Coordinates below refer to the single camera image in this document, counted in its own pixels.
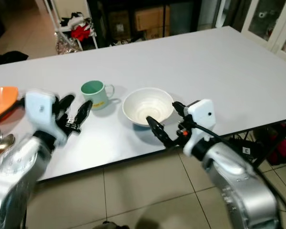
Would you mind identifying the white ceramic bowl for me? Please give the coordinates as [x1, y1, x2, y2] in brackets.
[122, 87, 175, 127]

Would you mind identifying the orange bowl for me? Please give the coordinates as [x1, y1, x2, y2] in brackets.
[0, 86, 20, 123]

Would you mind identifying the red cloth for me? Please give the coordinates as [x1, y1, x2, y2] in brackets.
[70, 24, 92, 42]

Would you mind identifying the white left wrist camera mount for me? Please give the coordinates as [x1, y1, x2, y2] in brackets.
[25, 89, 68, 145]

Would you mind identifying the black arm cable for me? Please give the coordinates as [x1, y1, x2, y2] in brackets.
[0, 98, 27, 127]
[196, 121, 286, 203]

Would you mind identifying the patterned bag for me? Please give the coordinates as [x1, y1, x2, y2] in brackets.
[56, 35, 82, 54]

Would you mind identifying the white glass door cabinet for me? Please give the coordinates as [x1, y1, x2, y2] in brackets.
[240, 0, 286, 54]

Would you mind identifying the white metal rack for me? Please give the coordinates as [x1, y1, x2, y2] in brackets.
[51, 0, 99, 51]

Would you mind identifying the large cardboard box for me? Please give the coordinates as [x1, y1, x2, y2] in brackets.
[134, 5, 171, 39]

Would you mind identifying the green mug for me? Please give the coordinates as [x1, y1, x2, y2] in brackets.
[81, 80, 115, 111]

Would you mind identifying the small dark cardboard box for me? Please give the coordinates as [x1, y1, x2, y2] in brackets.
[109, 10, 132, 40]

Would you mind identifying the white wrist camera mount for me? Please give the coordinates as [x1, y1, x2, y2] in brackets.
[184, 99, 216, 154]
[25, 89, 68, 145]

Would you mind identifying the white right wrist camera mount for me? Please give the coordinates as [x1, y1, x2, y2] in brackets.
[184, 99, 216, 154]

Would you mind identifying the black bag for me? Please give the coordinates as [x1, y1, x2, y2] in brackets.
[0, 51, 30, 67]

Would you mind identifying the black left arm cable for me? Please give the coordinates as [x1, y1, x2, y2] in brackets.
[0, 98, 27, 127]

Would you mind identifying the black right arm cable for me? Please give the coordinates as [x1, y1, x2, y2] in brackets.
[196, 121, 286, 203]

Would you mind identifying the black shelf unit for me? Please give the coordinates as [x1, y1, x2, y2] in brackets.
[88, 0, 202, 48]

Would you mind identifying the gold spoon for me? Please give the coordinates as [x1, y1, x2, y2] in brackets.
[0, 134, 16, 168]

